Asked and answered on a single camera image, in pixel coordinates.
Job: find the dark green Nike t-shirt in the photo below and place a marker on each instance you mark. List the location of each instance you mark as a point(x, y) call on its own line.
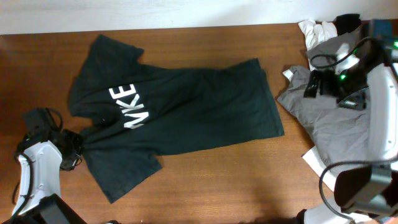
point(140, 112)

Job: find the grey t-shirt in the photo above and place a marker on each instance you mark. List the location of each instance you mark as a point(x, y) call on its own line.
point(340, 134)

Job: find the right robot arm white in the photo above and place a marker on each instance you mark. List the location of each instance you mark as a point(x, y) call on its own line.
point(371, 188)

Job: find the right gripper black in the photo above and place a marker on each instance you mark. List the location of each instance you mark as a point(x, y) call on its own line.
point(328, 77)

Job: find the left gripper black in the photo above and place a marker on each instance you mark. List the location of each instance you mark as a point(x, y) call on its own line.
point(77, 138)

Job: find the black garment at corner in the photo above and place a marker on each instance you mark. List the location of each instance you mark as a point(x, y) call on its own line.
point(347, 23)

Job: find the white garment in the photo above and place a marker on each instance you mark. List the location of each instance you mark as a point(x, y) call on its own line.
point(316, 33)

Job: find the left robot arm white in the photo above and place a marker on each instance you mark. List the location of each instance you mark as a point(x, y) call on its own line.
point(42, 154)

